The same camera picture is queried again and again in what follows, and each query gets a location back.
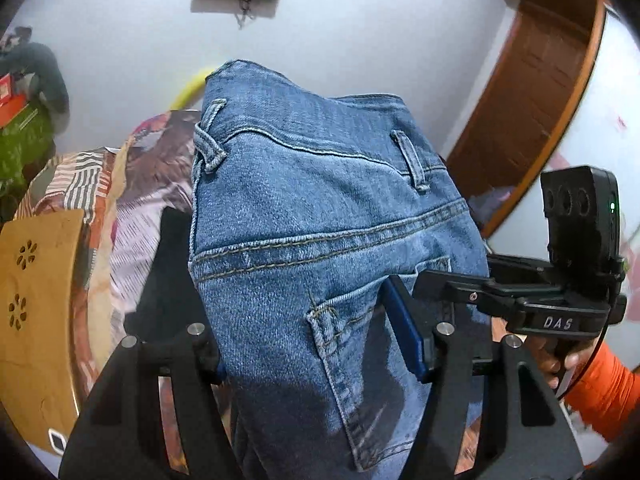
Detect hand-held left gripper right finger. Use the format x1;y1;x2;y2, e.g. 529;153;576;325
382;274;587;480

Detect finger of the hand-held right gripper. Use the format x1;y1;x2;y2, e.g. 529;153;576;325
412;269;526;318

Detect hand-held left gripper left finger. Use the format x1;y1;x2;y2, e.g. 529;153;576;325
59;322;243;480

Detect blue denim pants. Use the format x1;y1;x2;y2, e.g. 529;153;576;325
189;60;493;480

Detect person's right forearm orange sleeve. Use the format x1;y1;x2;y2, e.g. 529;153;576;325
564;342;640;443

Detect person's right hand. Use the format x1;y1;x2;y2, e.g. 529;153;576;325
525;332;601;391

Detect black cloth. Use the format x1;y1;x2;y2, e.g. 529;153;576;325
122;207;236;413

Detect brown wooden door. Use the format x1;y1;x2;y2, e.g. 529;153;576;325
445;0;608;238

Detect printed blanket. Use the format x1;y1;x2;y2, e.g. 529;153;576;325
15;110;236;468

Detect wooden table with flower cutouts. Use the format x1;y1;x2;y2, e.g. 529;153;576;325
0;208;86;443

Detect yellow hoop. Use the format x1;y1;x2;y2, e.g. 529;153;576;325
172;62;223;111

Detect red box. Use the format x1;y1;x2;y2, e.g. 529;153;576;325
0;72;28;128

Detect dark grey cloth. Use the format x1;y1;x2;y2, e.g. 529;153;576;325
0;27;71;133

